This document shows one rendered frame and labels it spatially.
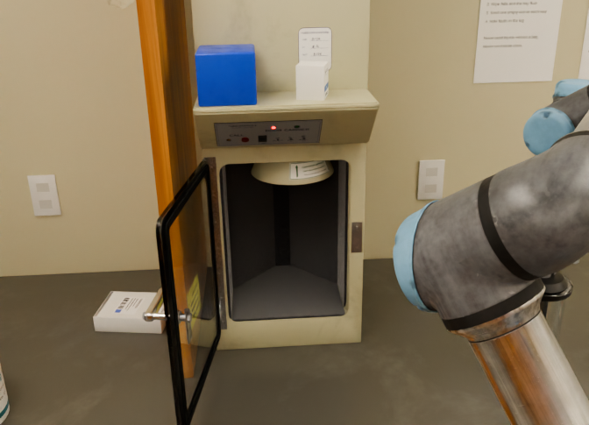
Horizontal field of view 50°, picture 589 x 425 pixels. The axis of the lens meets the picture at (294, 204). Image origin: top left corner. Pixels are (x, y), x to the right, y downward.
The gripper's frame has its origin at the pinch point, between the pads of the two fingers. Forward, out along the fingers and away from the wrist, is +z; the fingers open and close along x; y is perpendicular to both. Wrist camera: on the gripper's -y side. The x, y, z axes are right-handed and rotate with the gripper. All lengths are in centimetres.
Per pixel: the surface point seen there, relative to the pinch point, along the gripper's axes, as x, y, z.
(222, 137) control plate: -54, -25, -25
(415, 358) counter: -17.7, -13.9, 25.5
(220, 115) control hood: -55, -20, -30
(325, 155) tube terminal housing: -33.8, -25.5, -18.7
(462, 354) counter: -7.6, -11.8, 25.5
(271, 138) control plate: -45, -23, -24
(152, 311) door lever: -72, -8, -1
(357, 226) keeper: -27.6, -23.6, -3.2
